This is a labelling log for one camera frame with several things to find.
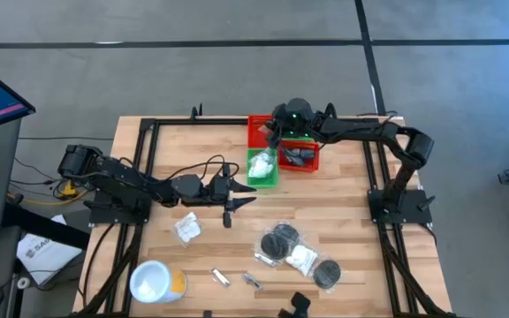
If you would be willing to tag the black table bracket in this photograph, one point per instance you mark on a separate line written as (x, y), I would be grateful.
(207, 314)

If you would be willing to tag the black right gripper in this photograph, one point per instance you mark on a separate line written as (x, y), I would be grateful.
(296, 117)

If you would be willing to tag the white tape roll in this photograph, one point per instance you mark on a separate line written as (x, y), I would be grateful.
(19, 283)

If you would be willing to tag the white printed booklet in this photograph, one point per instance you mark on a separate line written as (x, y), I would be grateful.
(44, 256)

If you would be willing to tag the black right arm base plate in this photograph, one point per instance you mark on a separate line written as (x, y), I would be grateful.
(413, 216)

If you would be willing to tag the dark grey oblong toiletry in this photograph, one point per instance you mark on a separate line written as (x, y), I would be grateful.
(290, 156)

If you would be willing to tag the black side desk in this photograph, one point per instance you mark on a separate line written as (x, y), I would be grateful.
(42, 227)

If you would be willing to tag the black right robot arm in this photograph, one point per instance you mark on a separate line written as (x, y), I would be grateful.
(369, 130)

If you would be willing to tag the black blurry object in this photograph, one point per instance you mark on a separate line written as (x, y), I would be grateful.
(299, 305)

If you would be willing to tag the black table clamp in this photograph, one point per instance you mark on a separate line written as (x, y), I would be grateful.
(199, 112)
(330, 108)

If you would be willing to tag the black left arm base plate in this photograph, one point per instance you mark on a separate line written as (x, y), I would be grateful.
(117, 216)

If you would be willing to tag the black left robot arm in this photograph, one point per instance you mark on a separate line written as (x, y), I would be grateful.
(122, 176)

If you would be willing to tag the red plastic mesh basket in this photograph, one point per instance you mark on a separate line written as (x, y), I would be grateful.
(312, 165)
(254, 137)

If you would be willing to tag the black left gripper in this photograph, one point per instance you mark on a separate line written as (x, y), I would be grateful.
(188, 187)

